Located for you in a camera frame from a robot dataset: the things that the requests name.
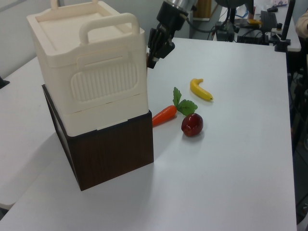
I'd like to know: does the black electronics box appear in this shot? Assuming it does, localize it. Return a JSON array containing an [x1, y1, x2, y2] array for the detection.
[[236, 28, 270, 44]]

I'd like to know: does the black keyboard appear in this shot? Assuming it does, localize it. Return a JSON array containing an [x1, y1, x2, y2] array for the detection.
[[259, 10, 278, 32]]

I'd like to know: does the black clamp foot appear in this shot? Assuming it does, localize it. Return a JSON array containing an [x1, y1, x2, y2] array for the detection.
[[0, 75, 11, 89]]

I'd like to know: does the dark red toy apple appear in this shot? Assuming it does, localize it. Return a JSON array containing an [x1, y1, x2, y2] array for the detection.
[[181, 113, 204, 137]]

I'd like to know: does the person in beige clothing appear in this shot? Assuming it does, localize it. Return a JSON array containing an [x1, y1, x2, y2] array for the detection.
[[296, 11, 308, 52]]

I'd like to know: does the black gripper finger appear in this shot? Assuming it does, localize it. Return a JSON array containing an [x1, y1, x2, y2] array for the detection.
[[146, 26, 167, 69], [157, 32, 176, 60]]

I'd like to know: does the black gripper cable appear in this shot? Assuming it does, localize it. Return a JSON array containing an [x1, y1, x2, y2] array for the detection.
[[180, 11, 218, 35]]

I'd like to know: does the dark brown wooden box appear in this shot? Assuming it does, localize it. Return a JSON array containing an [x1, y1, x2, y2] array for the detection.
[[41, 84, 154, 192]]

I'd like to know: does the orange toy carrot with leaves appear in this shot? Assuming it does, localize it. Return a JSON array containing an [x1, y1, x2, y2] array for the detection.
[[152, 87, 198, 128]]

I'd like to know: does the yellow toy banana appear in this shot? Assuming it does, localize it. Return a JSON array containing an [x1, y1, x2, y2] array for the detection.
[[190, 78, 214, 102]]

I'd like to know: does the cream plastic cabinet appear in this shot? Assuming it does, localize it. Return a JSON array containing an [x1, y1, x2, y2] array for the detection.
[[26, 0, 149, 138]]

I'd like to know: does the black monitor with stand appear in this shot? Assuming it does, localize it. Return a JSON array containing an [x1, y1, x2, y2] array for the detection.
[[215, 0, 256, 25]]

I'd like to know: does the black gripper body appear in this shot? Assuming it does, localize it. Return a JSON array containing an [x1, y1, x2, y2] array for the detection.
[[156, 1, 191, 32]]

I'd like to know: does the black pole with table clamp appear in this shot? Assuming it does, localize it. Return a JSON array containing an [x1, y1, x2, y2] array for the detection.
[[275, 0, 297, 52]]

